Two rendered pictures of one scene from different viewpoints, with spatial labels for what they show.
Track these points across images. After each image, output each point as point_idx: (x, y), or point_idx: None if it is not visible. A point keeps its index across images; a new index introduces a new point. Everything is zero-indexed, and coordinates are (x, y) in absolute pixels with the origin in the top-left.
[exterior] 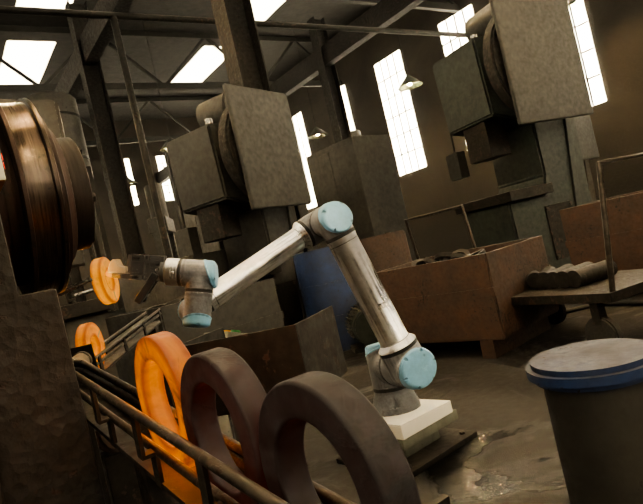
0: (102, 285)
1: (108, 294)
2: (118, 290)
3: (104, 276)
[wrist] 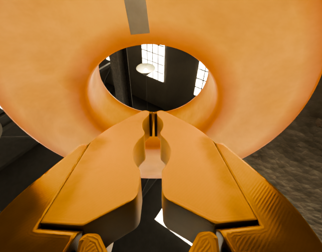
0: (317, 82)
1: (305, 7)
2: (11, 24)
3: (233, 125)
